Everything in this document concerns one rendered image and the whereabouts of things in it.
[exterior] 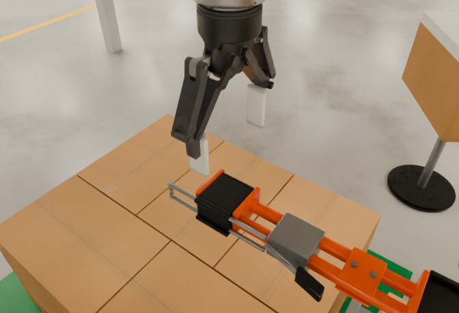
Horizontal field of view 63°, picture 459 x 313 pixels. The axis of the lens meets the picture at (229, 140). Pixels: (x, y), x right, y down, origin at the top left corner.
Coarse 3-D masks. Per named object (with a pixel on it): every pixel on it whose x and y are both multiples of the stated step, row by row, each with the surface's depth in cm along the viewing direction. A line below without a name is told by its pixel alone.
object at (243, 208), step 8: (216, 176) 66; (224, 176) 66; (208, 184) 64; (216, 184) 64; (224, 184) 64; (232, 184) 64; (240, 184) 64; (200, 192) 63; (208, 192) 63; (216, 192) 63; (224, 192) 63; (232, 192) 63; (240, 192) 63; (248, 192) 63; (256, 192) 63; (216, 200) 61; (224, 200) 61; (232, 200) 61; (240, 200) 61; (248, 200) 61; (224, 208) 60; (232, 208) 60; (240, 208) 60; (248, 208) 62; (232, 216) 60; (248, 216) 64; (232, 224) 61
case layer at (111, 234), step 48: (144, 144) 185; (48, 192) 160; (96, 192) 160; (144, 192) 160; (192, 192) 160; (288, 192) 160; (0, 240) 141; (48, 240) 141; (96, 240) 141; (144, 240) 141; (192, 240) 141; (240, 240) 141; (336, 240) 141; (48, 288) 126; (96, 288) 126; (144, 288) 126; (192, 288) 126; (240, 288) 127; (288, 288) 126
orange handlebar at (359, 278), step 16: (256, 208) 62; (272, 208) 62; (256, 224) 59; (336, 256) 56; (352, 256) 54; (368, 256) 54; (320, 272) 54; (336, 272) 53; (352, 272) 52; (368, 272) 52; (384, 272) 53; (336, 288) 53; (352, 288) 51; (368, 288) 50; (400, 288) 52; (368, 304) 51; (384, 304) 49; (400, 304) 49
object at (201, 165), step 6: (204, 138) 46; (204, 144) 46; (204, 150) 47; (204, 156) 48; (192, 162) 50; (198, 162) 49; (204, 162) 48; (192, 168) 51; (198, 168) 50; (204, 168) 49; (204, 174) 50
